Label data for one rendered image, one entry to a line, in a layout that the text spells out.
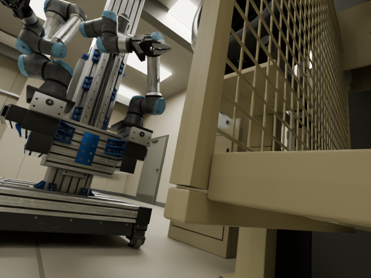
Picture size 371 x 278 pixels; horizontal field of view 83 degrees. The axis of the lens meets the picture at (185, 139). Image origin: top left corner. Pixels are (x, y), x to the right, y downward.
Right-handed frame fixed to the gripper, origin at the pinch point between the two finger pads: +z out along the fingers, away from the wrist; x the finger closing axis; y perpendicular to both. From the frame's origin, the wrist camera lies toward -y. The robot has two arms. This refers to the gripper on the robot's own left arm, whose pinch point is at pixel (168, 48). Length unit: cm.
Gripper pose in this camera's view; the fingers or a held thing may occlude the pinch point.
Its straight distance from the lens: 112.9
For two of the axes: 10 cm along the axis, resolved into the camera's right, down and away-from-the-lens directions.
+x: 0.0, 5.9, 8.1
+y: 0.4, -8.1, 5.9
